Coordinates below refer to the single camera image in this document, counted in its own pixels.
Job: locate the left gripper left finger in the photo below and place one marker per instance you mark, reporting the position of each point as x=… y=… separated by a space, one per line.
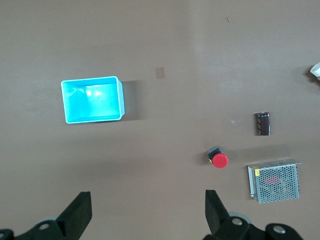
x=72 y=220

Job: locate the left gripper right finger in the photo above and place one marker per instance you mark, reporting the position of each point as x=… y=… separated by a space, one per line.
x=220 y=220

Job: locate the red push button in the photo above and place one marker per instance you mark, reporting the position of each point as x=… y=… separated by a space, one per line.
x=220 y=160

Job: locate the metal mesh power supply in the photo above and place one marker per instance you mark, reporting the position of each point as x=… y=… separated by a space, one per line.
x=273 y=182

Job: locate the dark brown capacitor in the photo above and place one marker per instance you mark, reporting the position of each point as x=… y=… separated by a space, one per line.
x=263 y=123

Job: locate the cyan plastic bin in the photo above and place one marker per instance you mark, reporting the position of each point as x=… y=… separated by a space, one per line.
x=92 y=100

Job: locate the brown tape patch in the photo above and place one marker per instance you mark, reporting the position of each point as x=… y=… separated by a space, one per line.
x=159 y=73

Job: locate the metal fitting white caps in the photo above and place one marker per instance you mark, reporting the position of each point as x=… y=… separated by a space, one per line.
x=316 y=70

